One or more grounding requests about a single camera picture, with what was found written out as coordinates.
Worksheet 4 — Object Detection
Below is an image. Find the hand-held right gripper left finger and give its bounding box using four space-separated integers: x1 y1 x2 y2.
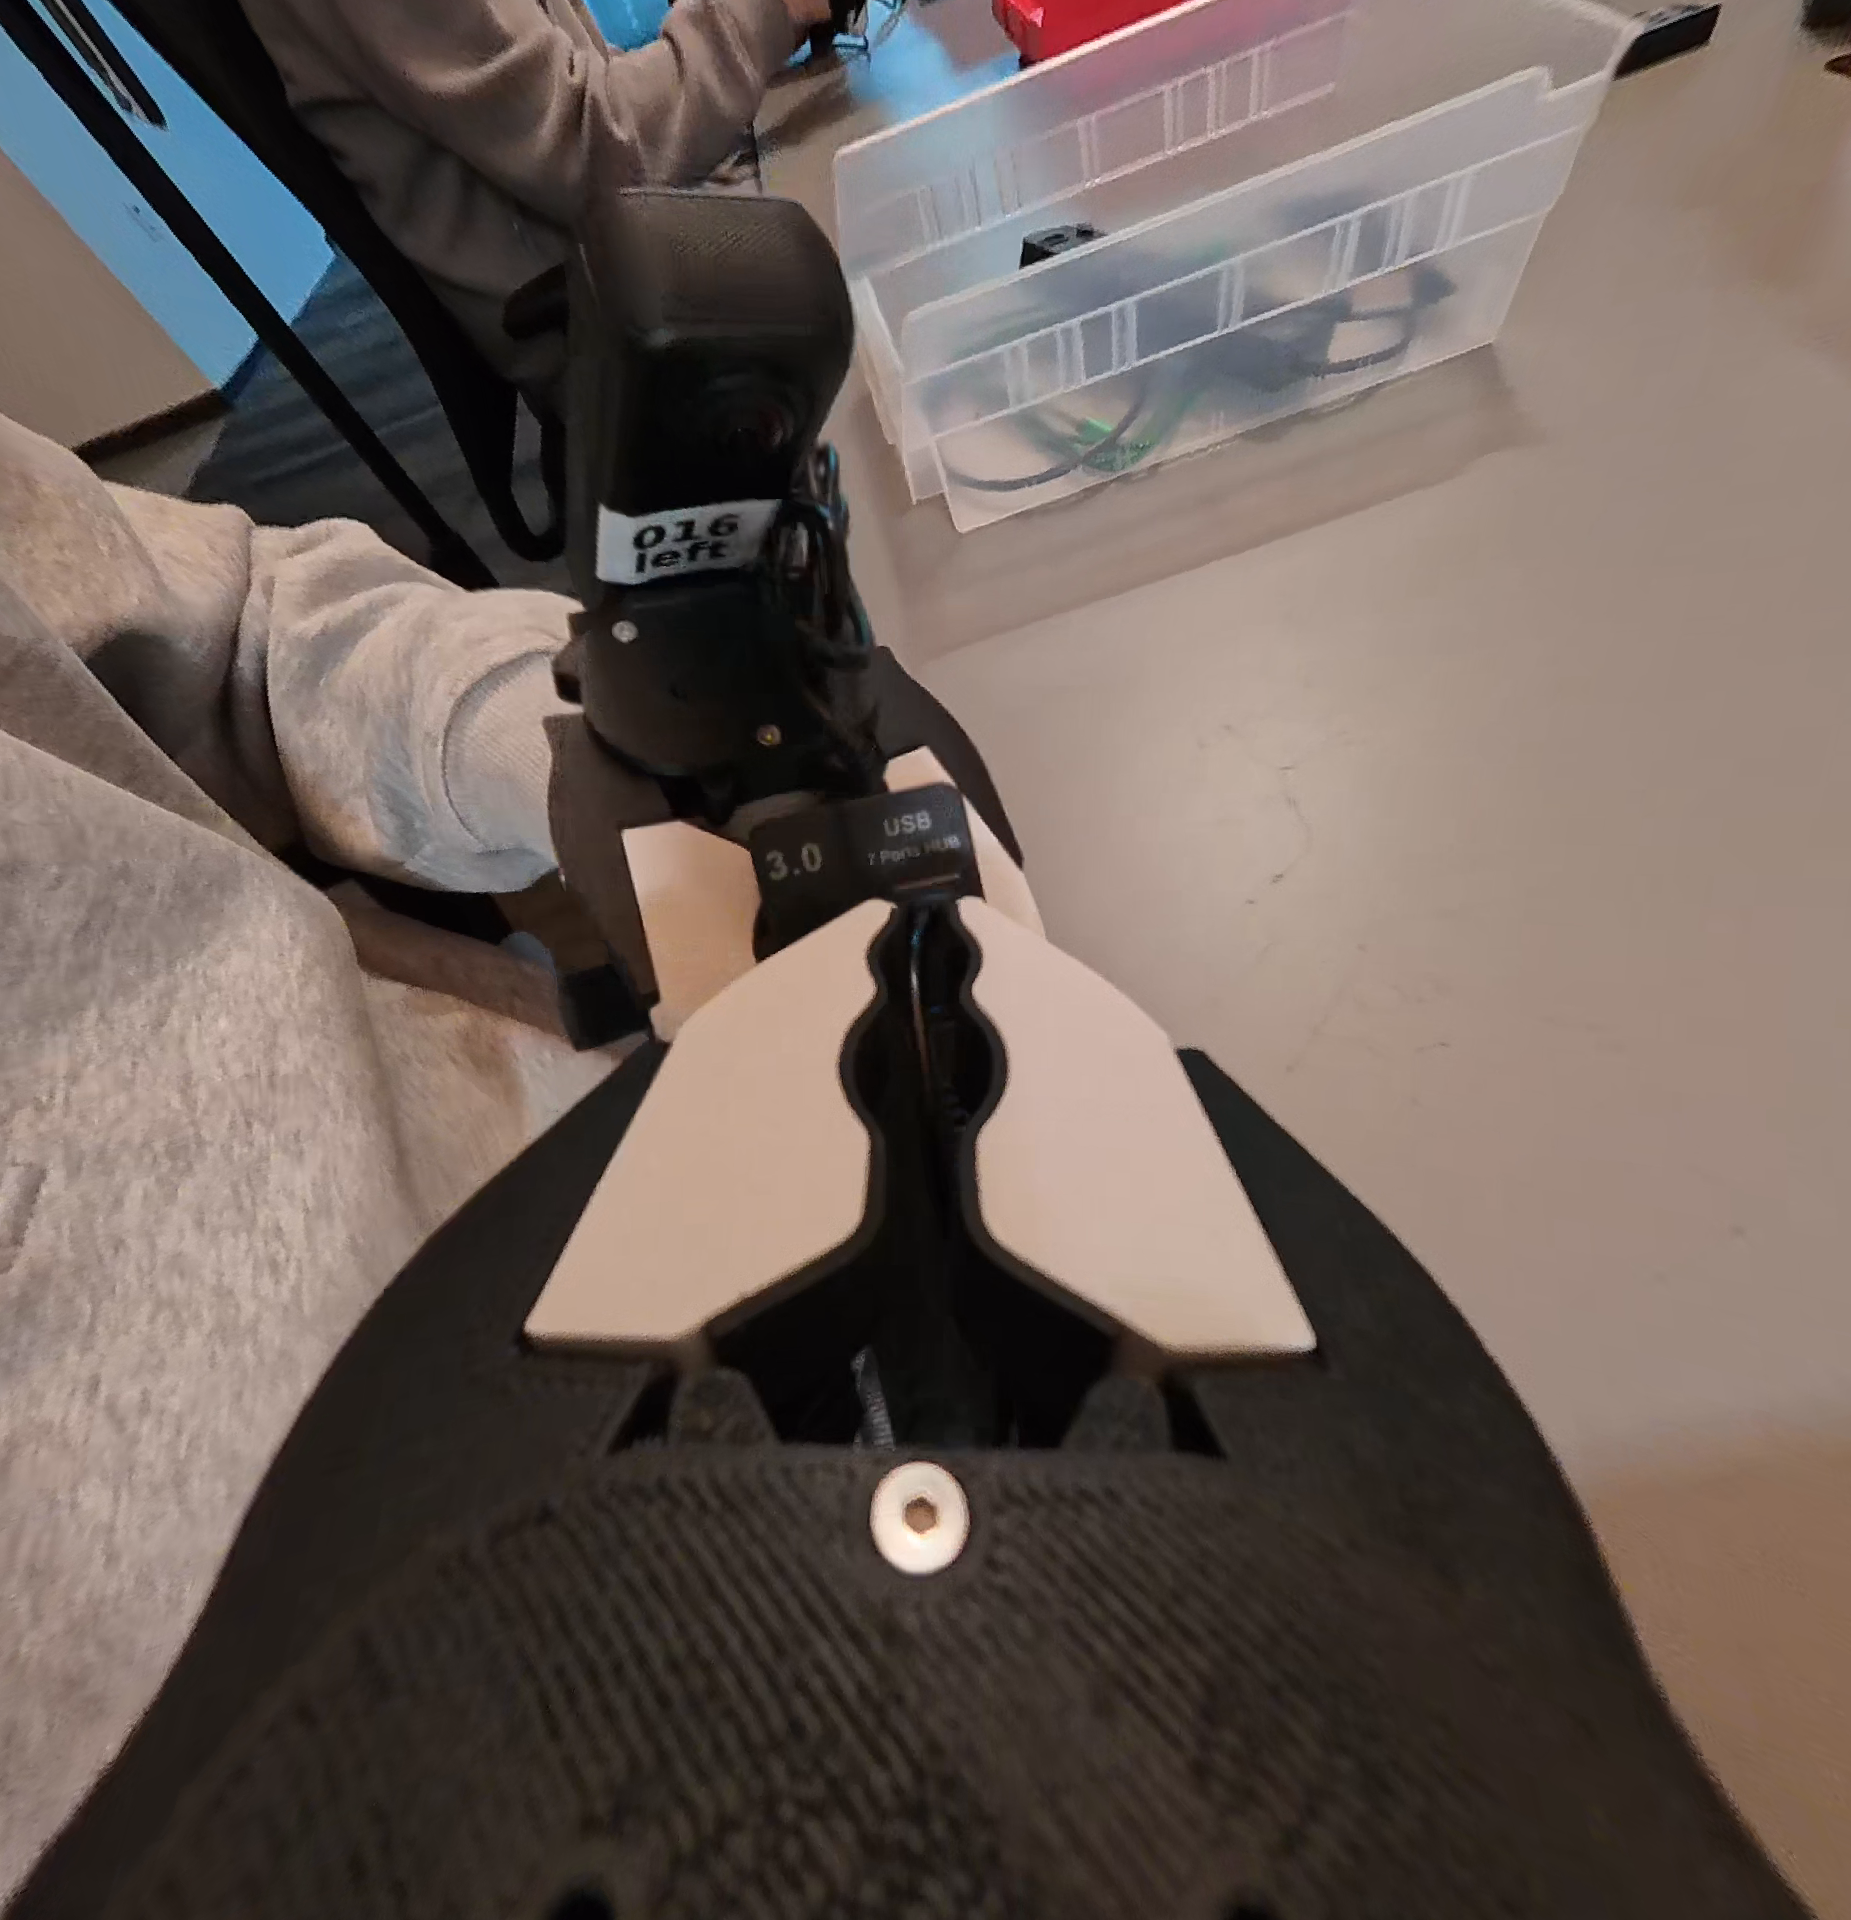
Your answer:
523 898 909 1369

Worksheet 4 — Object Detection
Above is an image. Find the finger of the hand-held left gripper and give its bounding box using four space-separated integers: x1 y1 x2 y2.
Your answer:
878 748 1046 948
622 813 768 1040

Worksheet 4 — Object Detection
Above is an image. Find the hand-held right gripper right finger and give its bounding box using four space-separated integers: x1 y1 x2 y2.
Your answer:
943 898 1319 1374

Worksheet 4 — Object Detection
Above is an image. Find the black USB hub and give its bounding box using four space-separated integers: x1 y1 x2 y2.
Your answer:
750 784 994 962

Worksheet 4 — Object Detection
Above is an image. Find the black USB cable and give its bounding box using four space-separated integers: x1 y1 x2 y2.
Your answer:
766 444 1003 1427

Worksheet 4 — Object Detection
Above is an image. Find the person's left forearm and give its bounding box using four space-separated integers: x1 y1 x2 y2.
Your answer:
242 519 583 898

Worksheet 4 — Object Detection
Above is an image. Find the beige desk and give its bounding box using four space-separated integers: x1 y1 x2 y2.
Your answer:
647 0 1851 1920

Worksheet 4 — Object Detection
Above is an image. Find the black office chair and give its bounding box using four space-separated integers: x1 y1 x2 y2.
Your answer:
0 0 603 591

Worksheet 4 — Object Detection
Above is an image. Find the blue mat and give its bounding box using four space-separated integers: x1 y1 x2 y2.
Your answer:
587 0 1027 118

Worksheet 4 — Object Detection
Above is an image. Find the small clear plastic bin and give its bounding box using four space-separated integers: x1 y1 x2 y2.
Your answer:
894 65 1598 539

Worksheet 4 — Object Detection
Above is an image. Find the large clear plastic bin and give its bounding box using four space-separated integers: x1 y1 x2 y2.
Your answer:
832 0 1642 453

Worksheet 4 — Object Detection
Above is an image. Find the red box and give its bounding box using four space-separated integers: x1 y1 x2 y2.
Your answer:
991 0 1185 71

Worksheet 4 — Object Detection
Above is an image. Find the blue panel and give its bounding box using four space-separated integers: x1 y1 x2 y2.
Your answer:
0 0 337 396

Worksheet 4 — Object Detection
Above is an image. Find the green cable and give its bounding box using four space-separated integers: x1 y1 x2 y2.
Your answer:
1015 382 1215 483

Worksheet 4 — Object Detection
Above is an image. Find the black looped cable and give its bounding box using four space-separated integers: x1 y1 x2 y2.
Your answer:
925 263 1468 497

